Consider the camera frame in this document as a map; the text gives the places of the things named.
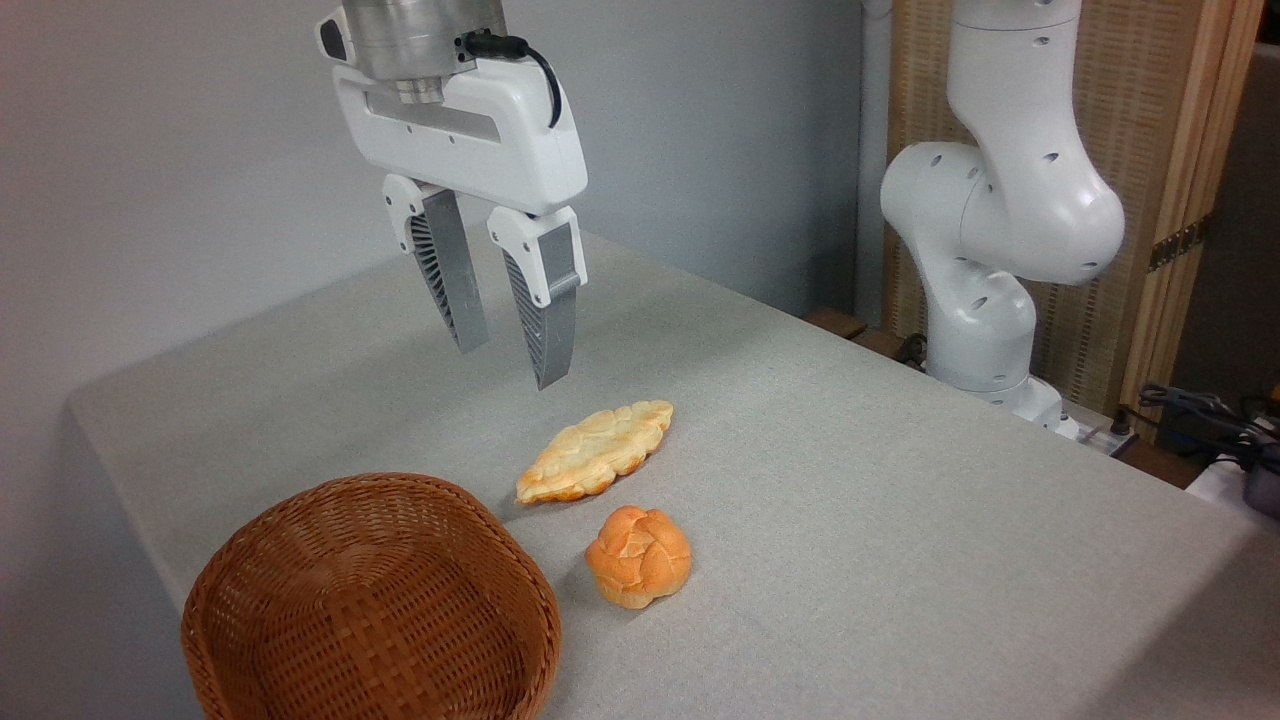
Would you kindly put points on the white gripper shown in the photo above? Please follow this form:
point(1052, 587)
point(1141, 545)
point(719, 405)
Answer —
point(520, 140)

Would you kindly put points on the braided bread loaf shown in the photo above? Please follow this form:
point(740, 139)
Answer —
point(595, 453)

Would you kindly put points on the round knotted bread roll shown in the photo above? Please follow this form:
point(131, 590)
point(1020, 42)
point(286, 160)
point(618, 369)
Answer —
point(638, 557)

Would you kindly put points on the brown woven wicker basket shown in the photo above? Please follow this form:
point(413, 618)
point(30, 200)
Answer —
point(370, 610)

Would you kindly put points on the brown wooden base board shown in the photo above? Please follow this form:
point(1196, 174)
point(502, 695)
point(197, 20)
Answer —
point(850, 328)

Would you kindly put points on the brass screen hinge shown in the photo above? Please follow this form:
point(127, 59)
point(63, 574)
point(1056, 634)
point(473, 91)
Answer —
point(1178, 243)

